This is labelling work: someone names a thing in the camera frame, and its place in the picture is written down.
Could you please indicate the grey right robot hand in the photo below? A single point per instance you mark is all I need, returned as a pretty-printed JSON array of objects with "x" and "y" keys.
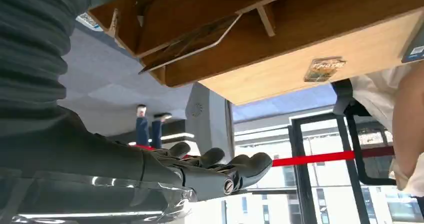
[{"x": 82, "y": 156}]

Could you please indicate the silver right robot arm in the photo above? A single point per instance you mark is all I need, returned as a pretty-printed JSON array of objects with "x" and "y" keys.
[{"x": 30, "y": 50}]

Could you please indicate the person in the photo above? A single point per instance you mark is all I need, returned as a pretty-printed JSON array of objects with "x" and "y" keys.
[
  {"x": 374, "y": 89},
  {"x": 142, "y": 129}
]

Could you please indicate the grey pillar with round logo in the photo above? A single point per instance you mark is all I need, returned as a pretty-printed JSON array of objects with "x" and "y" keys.
[{"x": 208, "y": 123}]

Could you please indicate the grey printed label card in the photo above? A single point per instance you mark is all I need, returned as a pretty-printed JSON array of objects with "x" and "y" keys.
[{"x": 87, "y": 21}]

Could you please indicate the red barrier belt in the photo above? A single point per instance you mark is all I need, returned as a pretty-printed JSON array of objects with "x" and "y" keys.
[{"x": 318, "y": 158}]

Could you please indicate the wooden card box with dividers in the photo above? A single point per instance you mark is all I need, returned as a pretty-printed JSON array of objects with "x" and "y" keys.
[{"x": 298, "y": 16}]

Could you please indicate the card with colourful print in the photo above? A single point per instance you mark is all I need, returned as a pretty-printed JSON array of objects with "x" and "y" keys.
[{"x": 324, "y": 69}]

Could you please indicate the blue grey card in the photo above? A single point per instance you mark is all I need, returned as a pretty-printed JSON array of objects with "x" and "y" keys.
[{"x": 415, "y": 48}]

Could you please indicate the black door frame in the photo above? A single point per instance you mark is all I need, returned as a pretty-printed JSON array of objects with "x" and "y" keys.
[{"x": 299, "y": 169}]

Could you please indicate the black chair frame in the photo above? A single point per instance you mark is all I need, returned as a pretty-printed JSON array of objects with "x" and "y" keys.
[{"x": 352, "y": 133}]

